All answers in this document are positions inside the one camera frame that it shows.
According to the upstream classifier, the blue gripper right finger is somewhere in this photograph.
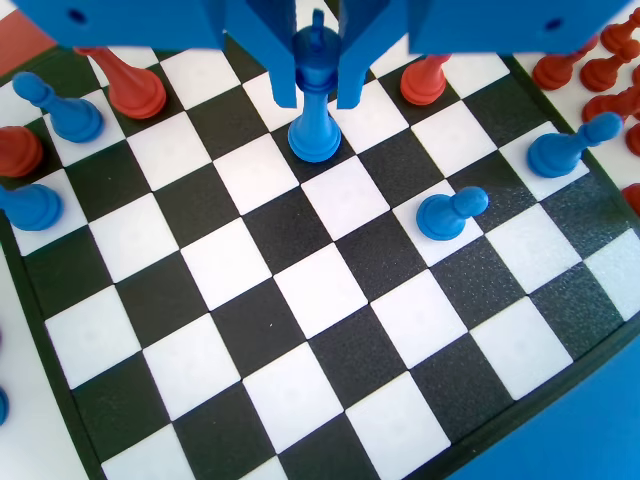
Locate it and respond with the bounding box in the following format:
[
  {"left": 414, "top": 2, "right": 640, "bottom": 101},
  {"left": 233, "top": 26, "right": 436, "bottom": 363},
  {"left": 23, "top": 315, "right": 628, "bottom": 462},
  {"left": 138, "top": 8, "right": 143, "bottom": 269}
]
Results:
[{"left": 336, "top": 0, "right": 631, "bottom": 111}]

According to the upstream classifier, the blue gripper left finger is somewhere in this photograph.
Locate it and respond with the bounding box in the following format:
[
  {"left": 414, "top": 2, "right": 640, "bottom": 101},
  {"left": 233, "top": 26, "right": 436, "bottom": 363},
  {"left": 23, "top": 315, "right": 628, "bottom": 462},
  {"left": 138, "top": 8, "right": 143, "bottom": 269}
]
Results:
[{"left": 9, "top": 0, "right": 299, "bottom": 109}]

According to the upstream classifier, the blue chess king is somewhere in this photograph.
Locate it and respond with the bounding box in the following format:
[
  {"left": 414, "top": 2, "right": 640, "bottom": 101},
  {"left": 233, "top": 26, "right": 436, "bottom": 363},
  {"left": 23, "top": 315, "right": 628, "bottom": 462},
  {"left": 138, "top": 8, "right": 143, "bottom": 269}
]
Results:
[{"left": 287, "top": 9, "right": 343, "bottom": 164}]

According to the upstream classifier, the red robot base with plate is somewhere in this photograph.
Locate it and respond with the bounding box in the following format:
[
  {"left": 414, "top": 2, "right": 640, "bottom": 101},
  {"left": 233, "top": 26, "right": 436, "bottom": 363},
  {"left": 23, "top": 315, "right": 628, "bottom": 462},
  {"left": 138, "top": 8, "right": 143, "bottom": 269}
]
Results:
[{"left": 0, "top": 9, "right": 59, "bottom": 79}]

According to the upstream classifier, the red chess bishop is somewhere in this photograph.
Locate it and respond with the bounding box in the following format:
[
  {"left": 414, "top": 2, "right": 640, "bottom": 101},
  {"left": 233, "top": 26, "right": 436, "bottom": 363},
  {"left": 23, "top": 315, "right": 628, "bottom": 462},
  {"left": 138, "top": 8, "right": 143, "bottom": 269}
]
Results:
[
  {"left": 0, "top": 125, "right": 45, "bottom": 178},
  {"left": 73, "top": 46, "right": 168, "bottom": 121},
  {"left": 581, "top": 84, "right": 640, "bottom": 124}
]

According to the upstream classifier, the blue chess pawn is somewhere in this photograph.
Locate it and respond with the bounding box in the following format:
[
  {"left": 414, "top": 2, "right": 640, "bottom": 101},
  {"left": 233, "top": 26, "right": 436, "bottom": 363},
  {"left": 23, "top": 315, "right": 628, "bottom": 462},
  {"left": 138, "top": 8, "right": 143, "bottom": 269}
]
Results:
[
  {"left": 11, "top": 71, "right": 105, "bottom": 144},
  {"left": 415, "top": 186, "right": 490, "bottom": 241},
  {"left": 526, "top": 111, "right": 624, "bottom": 179},
  {"left": 0, "top": 183, "right": 65, "bottom": 233}
]

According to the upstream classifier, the black and white chessboard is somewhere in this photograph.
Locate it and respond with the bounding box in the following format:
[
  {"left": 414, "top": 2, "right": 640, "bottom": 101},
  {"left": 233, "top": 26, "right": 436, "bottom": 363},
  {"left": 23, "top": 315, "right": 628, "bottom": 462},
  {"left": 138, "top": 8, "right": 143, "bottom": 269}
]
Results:
[{"left": 0, "top": 0, "right": 640, "bottom": 480}]

